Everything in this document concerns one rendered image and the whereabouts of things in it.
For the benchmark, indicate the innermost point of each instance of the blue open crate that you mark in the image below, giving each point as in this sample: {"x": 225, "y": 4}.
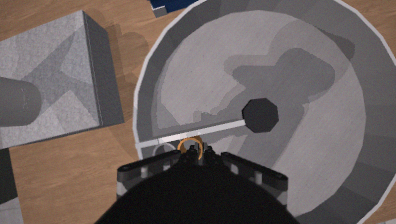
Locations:
{"x": 163, "y": 7}

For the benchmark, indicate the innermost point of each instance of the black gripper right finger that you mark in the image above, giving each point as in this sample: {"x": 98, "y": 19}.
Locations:
{"x": 272, "y": 181}

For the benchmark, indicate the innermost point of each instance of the grey round turntable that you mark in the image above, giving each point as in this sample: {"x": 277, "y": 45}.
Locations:
{"x": 314, "y": 81}

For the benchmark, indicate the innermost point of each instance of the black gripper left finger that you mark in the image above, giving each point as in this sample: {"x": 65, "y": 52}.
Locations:
{"x": 131, "y": 174}

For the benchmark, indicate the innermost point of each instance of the bronze bushing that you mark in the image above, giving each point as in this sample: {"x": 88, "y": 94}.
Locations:
{"x": 195, "y": 138}

